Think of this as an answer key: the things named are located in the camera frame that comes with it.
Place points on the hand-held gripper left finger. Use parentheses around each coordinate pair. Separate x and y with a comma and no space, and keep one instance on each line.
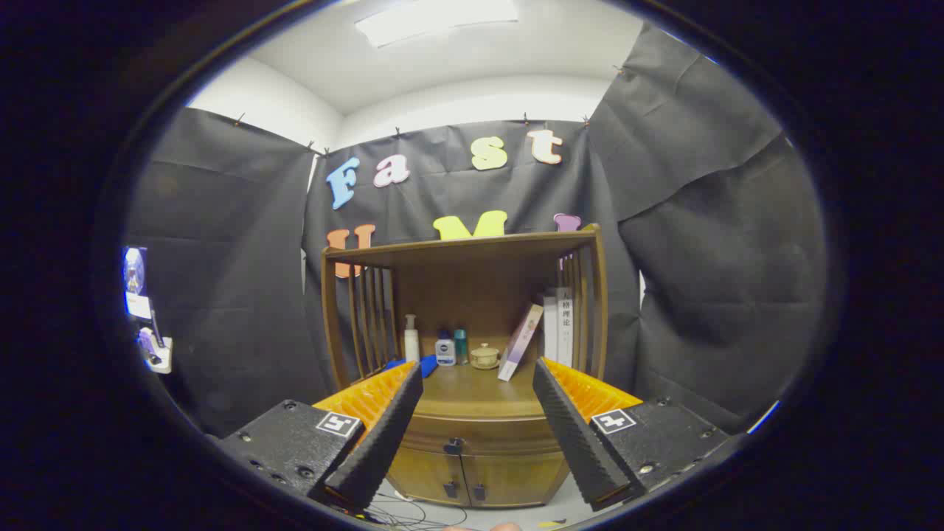
(383,442)

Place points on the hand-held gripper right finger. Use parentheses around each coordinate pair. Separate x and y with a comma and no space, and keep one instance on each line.
(579,442)

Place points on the wooden drawer with dark knob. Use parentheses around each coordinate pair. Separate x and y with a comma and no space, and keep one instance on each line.
(501,435)

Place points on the wooden cabinet door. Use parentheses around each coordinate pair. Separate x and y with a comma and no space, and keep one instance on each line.
(512,479)
(424,476)

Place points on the wooden countertop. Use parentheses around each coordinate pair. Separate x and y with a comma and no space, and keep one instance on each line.
(472,391)

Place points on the wooden cabinet with slatted shelf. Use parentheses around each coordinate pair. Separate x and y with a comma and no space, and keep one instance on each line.
(472,287)

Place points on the blue folded cloth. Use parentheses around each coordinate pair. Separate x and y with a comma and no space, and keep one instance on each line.
(430,365)

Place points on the white pump bottle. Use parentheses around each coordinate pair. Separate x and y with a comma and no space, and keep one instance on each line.
(411,346)

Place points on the white lotion bottle blue label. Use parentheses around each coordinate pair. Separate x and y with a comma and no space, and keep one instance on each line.
(445,352)

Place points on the white book with black lettering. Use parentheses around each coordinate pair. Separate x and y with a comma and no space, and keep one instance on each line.
(566,328)

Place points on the pink and white book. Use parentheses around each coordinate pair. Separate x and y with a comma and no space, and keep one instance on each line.
(521,341)

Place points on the plain white book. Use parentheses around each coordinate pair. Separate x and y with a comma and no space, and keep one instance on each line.
(550,328)

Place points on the teal bottle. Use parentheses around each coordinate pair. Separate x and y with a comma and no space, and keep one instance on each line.
(461,348)

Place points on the beige lidded ceramic jar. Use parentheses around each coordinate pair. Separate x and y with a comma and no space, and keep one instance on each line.
(484,358)

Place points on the white side desk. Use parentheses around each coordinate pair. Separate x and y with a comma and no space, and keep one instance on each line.
(164,358)

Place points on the black backdrop cloth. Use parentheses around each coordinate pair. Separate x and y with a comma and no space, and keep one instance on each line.
(236,258)

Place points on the small purple object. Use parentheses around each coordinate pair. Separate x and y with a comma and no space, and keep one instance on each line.
(147,339)

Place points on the ceiling light panel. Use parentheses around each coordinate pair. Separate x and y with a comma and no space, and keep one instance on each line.
(435,21)

